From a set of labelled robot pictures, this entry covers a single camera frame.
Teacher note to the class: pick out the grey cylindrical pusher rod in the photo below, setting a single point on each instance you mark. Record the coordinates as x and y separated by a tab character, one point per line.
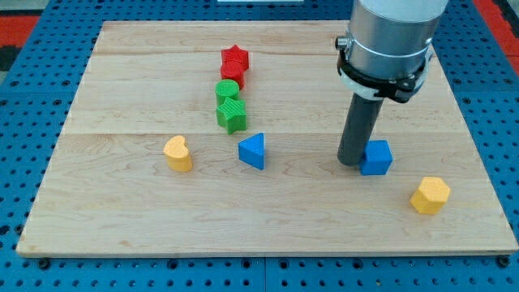
359	124

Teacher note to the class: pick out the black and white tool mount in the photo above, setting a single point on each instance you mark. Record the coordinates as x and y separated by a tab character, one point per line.
373	89

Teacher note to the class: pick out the blue cube block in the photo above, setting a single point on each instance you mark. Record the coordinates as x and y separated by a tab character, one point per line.
376	159

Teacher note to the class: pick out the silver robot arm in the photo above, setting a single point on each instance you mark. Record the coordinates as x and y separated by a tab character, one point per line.
384	54

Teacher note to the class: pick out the yellow hexagon block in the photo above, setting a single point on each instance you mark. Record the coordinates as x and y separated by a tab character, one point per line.
430	196

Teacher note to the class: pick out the blue triangle block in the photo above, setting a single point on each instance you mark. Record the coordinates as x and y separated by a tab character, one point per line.
252	151

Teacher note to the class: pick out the green star block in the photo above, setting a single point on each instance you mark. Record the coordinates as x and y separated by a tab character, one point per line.
232	115

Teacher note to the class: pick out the red cylinder block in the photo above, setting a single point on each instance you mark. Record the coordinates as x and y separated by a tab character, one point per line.
233	70

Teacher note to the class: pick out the green cylinder block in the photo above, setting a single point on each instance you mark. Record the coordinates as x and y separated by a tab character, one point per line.
226	88

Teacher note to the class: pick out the red star block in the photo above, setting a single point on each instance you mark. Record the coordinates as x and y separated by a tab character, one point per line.
236	54

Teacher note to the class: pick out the light wooden board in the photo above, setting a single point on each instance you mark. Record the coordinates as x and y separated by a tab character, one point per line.
108	191

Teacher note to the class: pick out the yellow heart block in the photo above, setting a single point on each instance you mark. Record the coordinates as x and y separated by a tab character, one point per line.
177	154

